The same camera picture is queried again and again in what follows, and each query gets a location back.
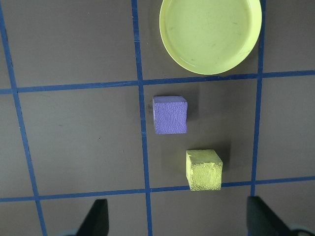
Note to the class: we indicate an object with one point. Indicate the yellow foam block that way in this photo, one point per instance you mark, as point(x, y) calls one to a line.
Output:
point(204, 172)

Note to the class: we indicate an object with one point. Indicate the purple foam block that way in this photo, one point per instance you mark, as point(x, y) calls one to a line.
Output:
point(169, 116)

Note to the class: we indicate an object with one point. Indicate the yellow plastic plate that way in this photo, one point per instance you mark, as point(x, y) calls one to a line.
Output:
point(209, 34)

